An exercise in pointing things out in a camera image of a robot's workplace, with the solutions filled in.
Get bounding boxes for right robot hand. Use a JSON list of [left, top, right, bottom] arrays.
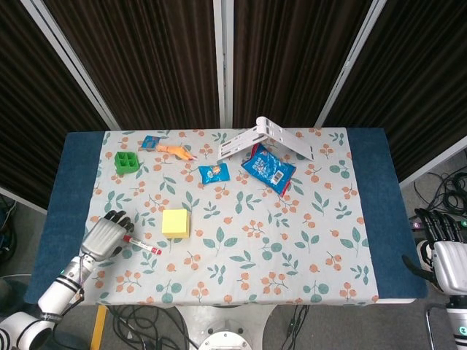
[[401, 207, 467, 297]]

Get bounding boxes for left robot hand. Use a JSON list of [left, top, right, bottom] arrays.
[[80, 209, 134, 261]]

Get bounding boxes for red marker pen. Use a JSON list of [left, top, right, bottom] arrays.
[[122, 235, 163, 256]]

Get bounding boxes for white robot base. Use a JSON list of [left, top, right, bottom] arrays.
[[174, 304, 275, 350]]

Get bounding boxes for floral tablecloth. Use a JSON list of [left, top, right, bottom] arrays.
[[82, 127, 380, 306]]

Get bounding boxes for yellow foam cube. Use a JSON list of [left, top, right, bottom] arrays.
[[161, 208, 192, 240]]

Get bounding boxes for blue table mat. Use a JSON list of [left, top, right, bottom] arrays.
[[25, 127, 428, 305]]

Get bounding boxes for green plastic compartment block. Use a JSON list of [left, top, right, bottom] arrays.
[[114, 150, 141, 175]]

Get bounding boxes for yellow table leg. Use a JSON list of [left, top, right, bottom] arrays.
[[90, 305, 108, 350]]

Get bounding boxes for orange rubber chicken toy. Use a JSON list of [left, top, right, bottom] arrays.
[[156, 144, 198, 163]]

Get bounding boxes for blue cookie snack pack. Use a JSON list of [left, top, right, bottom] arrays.
[[198, 163, 231, 184]]

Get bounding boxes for large blue snack bag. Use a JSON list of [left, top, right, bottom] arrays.
[[241, 143, 296, 196]]

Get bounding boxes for dark folding screen panels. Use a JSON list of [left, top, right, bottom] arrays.
[[0, 0, 467, 216]]

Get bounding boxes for white folding laptop stand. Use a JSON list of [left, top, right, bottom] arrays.
[[217, 116, 316, 162]]

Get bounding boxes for black floor cables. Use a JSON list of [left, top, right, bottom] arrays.
[[412, 171, 467, 219]]

